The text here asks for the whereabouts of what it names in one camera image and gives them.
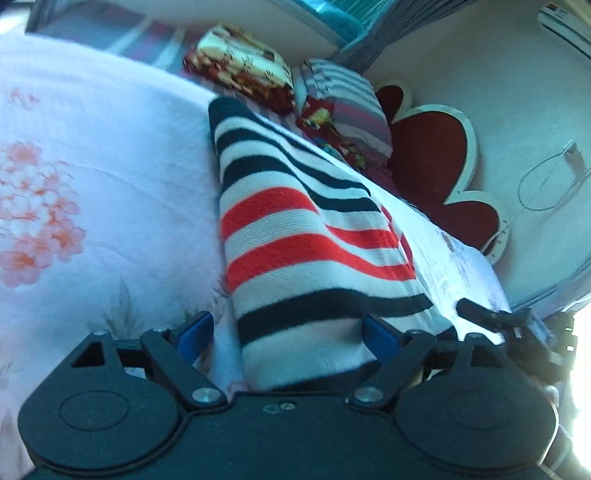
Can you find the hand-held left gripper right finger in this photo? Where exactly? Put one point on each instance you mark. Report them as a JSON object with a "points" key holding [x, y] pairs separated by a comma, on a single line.
{"points": [[379, 339]]}

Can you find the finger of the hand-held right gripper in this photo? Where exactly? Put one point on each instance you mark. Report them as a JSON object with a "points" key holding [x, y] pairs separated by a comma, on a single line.
{"points": [[489, 316]]}

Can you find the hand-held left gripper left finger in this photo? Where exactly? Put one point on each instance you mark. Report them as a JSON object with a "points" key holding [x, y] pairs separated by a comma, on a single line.
{"points": [[196, 337]]}

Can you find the striped knit garment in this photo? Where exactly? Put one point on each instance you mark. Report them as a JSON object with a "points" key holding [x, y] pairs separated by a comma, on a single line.
{"points": [[300, 258]]}

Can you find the white floral bedsheet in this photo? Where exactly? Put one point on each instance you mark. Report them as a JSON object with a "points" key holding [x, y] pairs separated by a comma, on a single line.
{"points": [[115, 184]]}

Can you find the red heart-shaped headboard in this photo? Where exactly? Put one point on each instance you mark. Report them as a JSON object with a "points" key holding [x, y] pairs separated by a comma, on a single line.
{"points": [[429, 152]]}

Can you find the colourful floral cloth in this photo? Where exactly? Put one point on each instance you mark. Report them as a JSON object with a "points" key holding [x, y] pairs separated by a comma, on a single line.
{"points": [[318, 120]]}

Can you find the striped pillow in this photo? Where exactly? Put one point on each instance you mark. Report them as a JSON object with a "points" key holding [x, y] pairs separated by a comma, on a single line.
{"points": [[351, 97]]}

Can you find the folded floral blanket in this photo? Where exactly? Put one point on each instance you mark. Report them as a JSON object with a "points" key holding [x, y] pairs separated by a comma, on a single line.
{"points": [[240, 64]]}

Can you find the blue-grey curtain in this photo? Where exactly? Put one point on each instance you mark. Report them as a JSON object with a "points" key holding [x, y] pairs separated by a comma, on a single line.
{"points": [[392, 41]]}

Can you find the striped mattress cover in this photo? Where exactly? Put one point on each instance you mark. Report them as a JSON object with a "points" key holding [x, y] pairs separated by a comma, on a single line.
{"points": [[152, 41]]}

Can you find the white air conditioner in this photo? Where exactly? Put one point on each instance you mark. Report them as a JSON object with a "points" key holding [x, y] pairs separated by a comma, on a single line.
{"points": [[568, 25]]}

